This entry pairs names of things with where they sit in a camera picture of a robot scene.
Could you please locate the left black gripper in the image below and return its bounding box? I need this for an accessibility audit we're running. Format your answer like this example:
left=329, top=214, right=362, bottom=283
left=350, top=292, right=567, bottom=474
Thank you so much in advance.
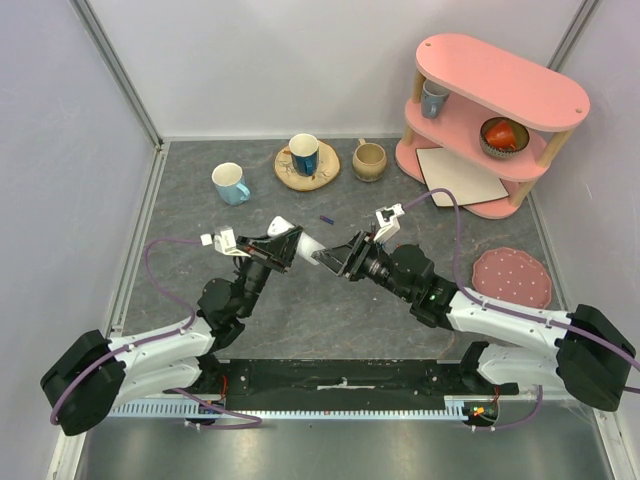
left=236, top=225, right=305, bottom=317

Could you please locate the white remote control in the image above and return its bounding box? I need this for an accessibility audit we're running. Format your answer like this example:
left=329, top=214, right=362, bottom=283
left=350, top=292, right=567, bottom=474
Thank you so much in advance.
left=267, top=216, right=325, bottom=266

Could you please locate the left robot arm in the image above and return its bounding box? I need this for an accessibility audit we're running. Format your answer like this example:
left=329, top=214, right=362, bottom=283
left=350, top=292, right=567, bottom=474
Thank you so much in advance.
left=40, top=226, right=303, bottom=436

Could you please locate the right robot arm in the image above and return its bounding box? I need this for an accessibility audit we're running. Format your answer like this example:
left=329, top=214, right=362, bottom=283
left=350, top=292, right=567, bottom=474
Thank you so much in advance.
left=309, top=231, right=637, bottom=412

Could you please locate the beige floral plate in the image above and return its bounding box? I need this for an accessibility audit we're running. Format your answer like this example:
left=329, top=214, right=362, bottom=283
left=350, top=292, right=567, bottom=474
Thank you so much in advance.
left=274, top=140, right=341, bottom=192

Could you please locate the light blue mug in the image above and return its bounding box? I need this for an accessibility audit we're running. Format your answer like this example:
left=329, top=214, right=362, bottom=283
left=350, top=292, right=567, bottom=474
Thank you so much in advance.
left=211, top=162, right=251, bottom=206

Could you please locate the dark blue mug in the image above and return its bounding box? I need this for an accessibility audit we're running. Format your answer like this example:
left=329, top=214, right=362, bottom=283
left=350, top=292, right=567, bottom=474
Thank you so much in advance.
left=288, top=133, right=319, bottom=177

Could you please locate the beige ceramic mug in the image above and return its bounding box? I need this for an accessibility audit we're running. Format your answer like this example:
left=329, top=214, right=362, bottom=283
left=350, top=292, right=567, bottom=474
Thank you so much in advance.
left=352, top=138, right=387, bottom=183

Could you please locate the white square board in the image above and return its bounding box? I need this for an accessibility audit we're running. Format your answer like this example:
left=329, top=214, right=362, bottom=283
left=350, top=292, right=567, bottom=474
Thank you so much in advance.
left=416, top=148, right=508, bottom=206

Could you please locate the pink dotted plate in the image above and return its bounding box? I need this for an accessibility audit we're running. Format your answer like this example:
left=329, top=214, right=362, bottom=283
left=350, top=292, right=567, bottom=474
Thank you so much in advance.
left=472, top=247, right=552, bottom=309

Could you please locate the grey-blue mug on shelf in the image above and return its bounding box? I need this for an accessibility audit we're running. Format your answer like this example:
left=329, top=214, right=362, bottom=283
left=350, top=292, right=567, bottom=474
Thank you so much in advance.
left=421, top=80, right=450, bottom=119

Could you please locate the orange cup in bowl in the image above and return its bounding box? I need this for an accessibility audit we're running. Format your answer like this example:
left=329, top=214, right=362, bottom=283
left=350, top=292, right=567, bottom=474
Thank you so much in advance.
left=484, top=119, right=516, bottom=150

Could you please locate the pink three-tier shelf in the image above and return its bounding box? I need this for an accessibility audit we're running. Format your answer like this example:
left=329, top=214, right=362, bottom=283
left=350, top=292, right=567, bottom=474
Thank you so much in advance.
left=395, top=33, right=590, bottom=220

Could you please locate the grey patterned bowl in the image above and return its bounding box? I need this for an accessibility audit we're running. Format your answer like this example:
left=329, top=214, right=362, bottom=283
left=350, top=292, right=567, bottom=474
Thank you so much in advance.
left=479, top=117, right=530, bottom=160

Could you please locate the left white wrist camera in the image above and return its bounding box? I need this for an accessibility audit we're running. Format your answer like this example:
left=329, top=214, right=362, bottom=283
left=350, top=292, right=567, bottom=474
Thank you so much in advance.
left=200, top=227, right=244, bottom=257

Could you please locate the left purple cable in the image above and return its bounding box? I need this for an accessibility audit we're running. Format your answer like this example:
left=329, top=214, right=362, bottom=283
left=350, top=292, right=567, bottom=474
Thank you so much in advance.
left=48, top=237, right=204, bottom=426

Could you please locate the purple cable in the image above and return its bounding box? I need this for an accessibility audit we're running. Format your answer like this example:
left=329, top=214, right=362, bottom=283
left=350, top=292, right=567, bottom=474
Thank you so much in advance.
left=402, top=187, right=640, bottom=374
left=48, top=237, right=204, bottom=426

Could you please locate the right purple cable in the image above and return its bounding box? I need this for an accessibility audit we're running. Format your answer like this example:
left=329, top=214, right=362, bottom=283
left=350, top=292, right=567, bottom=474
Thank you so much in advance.
left=402, top=187, right=640, bottom=374

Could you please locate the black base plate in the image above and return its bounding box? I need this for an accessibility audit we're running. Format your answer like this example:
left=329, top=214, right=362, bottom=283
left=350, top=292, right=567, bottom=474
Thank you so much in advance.
left=187, top=359, right=519, bottom=409

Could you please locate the grey cable duct rail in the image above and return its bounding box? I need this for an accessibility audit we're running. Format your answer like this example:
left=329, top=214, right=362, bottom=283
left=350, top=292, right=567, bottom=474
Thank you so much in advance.
left=108, top=397, right=490, bottom=424

